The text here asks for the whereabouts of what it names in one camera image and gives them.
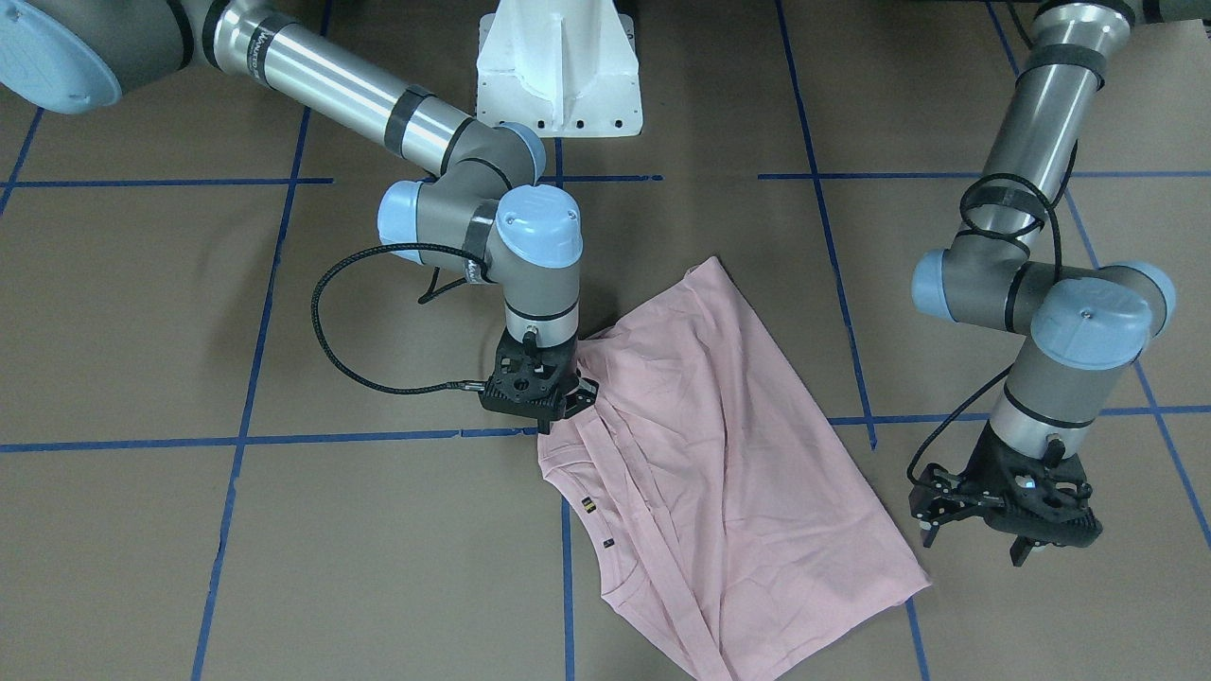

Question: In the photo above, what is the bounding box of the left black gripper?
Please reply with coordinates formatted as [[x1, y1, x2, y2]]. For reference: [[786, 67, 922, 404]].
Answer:
[[909, 424, 1103, 568]]

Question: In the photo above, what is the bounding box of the white mounting column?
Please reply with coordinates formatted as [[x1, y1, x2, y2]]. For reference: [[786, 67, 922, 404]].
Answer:
[[474, 1, 644, 138]]

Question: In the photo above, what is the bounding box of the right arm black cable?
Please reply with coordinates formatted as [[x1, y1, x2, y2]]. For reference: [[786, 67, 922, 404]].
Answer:
[[310, 244, 488, 396]]

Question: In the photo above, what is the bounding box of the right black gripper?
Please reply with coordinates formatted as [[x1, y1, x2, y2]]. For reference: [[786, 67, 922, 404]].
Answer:
[[480, 330, 599, 436]]

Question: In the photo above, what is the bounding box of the pink Snoopy t-shirt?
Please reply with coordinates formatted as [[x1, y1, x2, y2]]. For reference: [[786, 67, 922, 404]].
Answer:
[[536, 257, 930, 680]]

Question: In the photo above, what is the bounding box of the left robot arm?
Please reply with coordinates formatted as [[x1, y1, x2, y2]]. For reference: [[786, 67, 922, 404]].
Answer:
[[905, 1, 1209, 566]]

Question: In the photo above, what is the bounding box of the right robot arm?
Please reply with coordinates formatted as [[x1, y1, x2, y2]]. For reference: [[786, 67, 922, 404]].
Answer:
[[2, 1, 599, 434]]

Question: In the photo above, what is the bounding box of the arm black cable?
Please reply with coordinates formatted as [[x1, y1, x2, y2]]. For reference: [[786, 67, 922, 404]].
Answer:
[[310, 244, 488, 396], [903, 172, 1079, 488]]

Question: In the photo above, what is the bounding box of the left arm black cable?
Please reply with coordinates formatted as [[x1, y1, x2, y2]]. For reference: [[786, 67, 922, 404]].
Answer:
[[903, 172, 1079, 488]]

